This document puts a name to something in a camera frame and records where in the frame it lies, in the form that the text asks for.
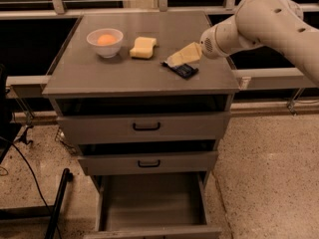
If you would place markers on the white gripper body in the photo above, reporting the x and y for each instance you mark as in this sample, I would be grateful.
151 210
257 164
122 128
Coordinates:
207 46

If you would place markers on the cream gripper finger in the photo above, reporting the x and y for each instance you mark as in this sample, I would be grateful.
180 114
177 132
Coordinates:
188 54

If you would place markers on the blue rxbar wrapper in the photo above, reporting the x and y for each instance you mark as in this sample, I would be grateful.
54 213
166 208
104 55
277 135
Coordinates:
185 71

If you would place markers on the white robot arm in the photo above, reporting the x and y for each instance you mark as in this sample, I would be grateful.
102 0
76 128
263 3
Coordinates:
277 24

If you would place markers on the grey drawer cabinet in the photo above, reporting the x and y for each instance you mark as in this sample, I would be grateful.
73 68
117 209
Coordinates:
147 138

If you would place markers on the grey top drawer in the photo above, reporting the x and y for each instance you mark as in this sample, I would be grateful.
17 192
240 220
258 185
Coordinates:
142 119

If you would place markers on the grey drawer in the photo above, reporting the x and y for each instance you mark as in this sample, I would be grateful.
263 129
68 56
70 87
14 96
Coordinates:
153 206
142 119
148 157

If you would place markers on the grey middle drawer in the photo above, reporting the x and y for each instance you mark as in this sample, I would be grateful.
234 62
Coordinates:
148 157

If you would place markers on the grey bottom drawer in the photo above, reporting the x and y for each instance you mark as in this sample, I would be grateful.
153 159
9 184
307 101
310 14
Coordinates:
153 206

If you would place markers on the yellow sponge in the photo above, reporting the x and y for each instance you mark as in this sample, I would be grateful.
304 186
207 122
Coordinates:
143 48

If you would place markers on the white ceramic bowl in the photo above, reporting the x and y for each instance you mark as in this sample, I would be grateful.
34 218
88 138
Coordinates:
107 51

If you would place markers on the orange fruit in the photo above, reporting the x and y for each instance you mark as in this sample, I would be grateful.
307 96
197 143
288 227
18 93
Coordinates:
107 39

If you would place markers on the metal window railing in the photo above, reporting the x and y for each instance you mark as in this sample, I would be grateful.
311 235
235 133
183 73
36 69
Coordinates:
265 77

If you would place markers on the black stand leg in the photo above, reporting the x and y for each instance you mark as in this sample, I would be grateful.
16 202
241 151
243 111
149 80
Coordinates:
53 223

